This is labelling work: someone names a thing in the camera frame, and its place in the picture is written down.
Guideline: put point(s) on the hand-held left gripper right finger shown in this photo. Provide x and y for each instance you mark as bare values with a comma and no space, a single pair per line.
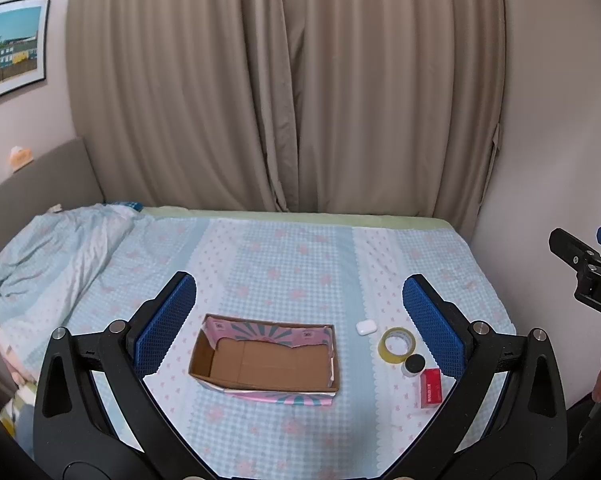
435,330

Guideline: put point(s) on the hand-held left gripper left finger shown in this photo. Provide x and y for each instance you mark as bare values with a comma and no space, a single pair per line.
165,325

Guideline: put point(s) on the small dark jar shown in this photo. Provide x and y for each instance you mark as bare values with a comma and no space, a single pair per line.
414,362

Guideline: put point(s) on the yellow clear tape roll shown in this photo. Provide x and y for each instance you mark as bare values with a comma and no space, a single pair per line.
384,352

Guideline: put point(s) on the small red box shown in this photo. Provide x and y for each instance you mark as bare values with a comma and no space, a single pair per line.
430,389

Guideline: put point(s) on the white earbuds case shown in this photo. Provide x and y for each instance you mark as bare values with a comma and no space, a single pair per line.
366,328

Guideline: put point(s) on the cardboard box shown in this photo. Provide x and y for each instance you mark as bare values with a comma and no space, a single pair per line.
270,365

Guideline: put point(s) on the small blue object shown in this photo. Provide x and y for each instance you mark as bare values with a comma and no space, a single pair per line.
129,205

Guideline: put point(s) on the blue floral bed sheet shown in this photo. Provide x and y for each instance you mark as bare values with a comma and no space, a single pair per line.
280,270

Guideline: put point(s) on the crumpled light blue blanket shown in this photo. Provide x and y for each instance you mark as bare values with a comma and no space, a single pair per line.
55,260

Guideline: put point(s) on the pink pillow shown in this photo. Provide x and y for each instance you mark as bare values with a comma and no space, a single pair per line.
5,350

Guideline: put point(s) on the yellow green printed cloth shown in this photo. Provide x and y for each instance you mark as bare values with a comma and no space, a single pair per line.
15,415

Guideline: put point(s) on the grey padded headboard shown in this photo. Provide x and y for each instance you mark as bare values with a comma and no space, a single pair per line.
45,180

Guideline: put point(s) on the small orange item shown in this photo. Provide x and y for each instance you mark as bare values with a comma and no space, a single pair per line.
20,156

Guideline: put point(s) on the beige curtain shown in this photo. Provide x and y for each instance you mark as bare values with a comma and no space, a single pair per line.
290,85

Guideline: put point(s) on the framed wall poster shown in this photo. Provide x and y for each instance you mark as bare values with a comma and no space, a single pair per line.
13,50

